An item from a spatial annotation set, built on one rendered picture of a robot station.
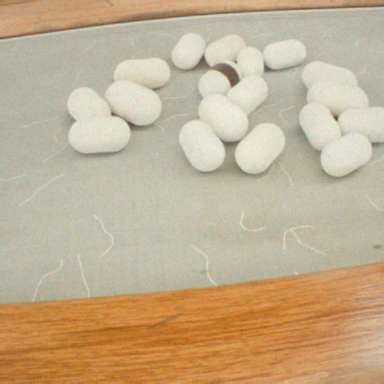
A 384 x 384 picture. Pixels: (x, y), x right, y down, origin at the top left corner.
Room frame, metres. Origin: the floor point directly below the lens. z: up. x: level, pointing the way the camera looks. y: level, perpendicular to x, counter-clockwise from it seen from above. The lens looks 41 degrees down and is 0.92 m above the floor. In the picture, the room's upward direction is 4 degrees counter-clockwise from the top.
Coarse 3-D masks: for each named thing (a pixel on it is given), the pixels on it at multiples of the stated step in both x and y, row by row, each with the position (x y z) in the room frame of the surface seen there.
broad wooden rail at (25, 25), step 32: (0, 0) 0.46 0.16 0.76; (32, 0) 0.45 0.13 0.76; (64, 0) 0.45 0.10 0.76; (96, 0) 0.45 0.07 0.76; (128, 0) 0.45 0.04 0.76; (160, 0) 0.45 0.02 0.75; (192, 0) 0.45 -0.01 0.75; (224, 0) 0.45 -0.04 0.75; (256, 0) 0.45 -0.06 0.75; (288, 0) 0.45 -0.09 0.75; (320, 0) 0.45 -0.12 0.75; (352, 0) 0.45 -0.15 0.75; (0, 32) 0.43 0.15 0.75; (32, 32) 0.43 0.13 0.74
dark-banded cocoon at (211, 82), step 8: (232, 64) 0.31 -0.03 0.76; (208, 72) 0.30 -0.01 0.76; (216, 72) 0.30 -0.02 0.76; (240, 72) 0.31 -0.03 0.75; (200, 80) 0.30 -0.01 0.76; (208, 80) 0.29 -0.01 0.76; (216, 80) 0.29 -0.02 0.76; (224, 80) 0.29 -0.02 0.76; (240, 80) 0.31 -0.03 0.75; (200, 88) 0.29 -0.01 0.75; (208, 88) 0.29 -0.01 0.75; (216, 88) 0.29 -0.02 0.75; (224, 88) 0.29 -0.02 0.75
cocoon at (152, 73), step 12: (132, 60) 0.32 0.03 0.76; (144, 60) 0.32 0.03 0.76; (156, 60) 0.32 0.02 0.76; (120, 72) 0.31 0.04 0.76; (132, 72) 0.31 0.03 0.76; (144, 72) 0.31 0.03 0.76; (156, 72) 0.31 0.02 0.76; (168, 72) 0.32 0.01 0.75; (144, 84) 0.31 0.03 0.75; (156, 84) 0.31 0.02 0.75
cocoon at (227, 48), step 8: (224, 40) 0.35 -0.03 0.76; (232, 40) 0.35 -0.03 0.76; (240, 40) 0.35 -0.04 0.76; (208, 48) 0.34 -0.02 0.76; (216, 48) 0.34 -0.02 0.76; (224, 48) 0.34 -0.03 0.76; (232, 48) 0.34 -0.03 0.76; (240, 48) 0.34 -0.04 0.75; (208, 56) 0.34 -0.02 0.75; (216, 56) 0.33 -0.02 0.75; (224, 56) 0.33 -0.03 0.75; (232, 56) 0.34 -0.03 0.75
